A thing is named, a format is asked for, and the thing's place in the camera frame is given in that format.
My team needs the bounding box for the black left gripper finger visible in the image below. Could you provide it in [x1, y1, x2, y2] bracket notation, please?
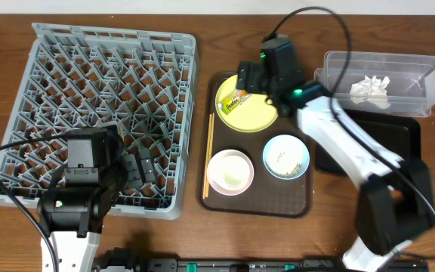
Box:
[121, 154, 143, 190]
[138, 147, 156, 184]

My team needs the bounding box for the green orange snack wrapper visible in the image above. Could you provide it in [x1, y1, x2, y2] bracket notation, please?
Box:
[217, 90, 251, 115]

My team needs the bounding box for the light blue bowl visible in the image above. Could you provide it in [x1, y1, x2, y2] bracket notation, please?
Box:
[262, 134, 310, 180]

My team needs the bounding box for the white tissue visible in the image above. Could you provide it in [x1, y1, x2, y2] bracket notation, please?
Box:
[350, 76, 390, 110]

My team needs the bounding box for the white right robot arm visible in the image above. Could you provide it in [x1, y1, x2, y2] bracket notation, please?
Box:
[236, 61, 435, 271]

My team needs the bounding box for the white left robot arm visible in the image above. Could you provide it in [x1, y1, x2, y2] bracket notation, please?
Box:
[37, 125, 156, 271]

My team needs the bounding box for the yellow round plate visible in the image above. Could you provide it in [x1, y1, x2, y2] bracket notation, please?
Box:
[214, 75, 278, 133]

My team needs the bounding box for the grey dish rack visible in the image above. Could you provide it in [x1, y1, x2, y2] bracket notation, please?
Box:
[0, 23, 199, 220]

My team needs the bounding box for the pink bowl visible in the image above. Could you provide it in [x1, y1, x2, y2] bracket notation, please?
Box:
[206, 150, 255, 196]

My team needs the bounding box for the clear plastic bin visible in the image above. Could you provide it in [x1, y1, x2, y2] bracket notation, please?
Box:
[335, 51, 435, 117]

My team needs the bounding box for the brown serving tray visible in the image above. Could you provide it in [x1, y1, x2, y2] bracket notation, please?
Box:
[196, 71, 313, 219]

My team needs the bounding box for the black rectangular tray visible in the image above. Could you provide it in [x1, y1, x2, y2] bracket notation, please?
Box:
[315, 108, 422, 178]

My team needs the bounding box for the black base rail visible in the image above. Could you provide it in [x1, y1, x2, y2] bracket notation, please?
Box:
[92, 247, 430, 272]

